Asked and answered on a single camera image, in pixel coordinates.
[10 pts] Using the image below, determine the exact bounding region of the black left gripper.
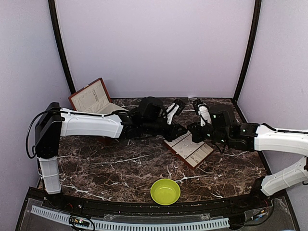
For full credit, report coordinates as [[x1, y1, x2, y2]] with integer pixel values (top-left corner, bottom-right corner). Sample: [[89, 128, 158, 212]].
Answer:
[[143, 119, 188, 142]]

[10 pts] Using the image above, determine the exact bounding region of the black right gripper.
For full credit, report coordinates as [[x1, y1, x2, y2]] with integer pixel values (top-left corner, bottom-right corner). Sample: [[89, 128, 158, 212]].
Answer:
[[187, 120, 230, 145]]

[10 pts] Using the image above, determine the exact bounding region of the brown ring earring tray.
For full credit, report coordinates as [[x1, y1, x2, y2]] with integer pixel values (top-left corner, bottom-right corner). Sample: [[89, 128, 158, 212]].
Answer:
[[163, 131, 214, 170]]

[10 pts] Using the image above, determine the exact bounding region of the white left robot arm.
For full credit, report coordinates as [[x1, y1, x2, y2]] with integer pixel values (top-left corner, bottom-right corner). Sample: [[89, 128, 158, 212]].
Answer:
[[26, 97, 187, 210]]

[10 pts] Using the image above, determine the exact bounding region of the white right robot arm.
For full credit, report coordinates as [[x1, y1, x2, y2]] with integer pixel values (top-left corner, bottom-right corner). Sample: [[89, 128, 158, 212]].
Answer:
[[187, 100, 308, 209]]

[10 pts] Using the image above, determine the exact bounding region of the brown wooden jewelry box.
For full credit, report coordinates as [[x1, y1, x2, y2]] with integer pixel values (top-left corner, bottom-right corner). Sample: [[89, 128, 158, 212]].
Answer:
[[61, 78, 126, 138]]

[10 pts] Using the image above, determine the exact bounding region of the green bowl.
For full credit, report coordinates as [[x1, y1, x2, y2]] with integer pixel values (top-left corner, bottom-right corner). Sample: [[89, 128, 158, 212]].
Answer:
[[150, 179, 181, 205]]

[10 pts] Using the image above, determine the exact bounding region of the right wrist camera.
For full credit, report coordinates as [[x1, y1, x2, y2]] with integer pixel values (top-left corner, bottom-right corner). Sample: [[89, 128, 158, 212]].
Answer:
[[192, 99, 212, 127]]

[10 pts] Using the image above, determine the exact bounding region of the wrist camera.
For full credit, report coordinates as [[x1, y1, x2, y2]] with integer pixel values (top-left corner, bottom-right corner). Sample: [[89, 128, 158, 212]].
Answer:
[[166, 99, 186, 125], [192, 99, 212, 127]]

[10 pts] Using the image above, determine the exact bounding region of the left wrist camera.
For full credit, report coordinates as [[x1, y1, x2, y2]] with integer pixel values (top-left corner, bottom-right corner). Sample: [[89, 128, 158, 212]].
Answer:
[[166, 99, 186, 125]]

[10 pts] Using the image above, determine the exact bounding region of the white slotted cable duct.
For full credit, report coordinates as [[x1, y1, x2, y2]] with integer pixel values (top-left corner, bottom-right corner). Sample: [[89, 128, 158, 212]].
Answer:
[[30, 205, 230, 231]]

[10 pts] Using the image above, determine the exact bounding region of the black left frame post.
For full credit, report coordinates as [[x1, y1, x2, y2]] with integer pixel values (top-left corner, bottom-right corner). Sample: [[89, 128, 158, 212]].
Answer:
[[48, 0, 76, 94]]

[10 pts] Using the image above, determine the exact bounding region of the black frame post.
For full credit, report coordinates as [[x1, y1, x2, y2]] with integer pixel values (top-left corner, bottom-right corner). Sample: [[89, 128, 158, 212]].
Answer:
[[48, 0, 76, 94], [232, 0, 262, 104]]

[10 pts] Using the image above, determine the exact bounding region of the black right frame post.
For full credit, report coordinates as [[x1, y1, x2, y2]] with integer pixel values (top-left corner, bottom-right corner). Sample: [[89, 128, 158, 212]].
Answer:
[[232, 0, 262, 104]]

